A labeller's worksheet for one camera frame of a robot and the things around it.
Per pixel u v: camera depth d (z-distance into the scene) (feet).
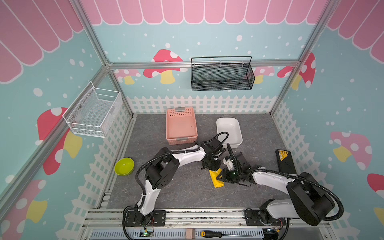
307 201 1.40
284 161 3.04
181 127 3.66
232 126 3.66
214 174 2.86
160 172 1.68
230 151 2.44
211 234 2.25
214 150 2.44
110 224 2.42
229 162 2.73
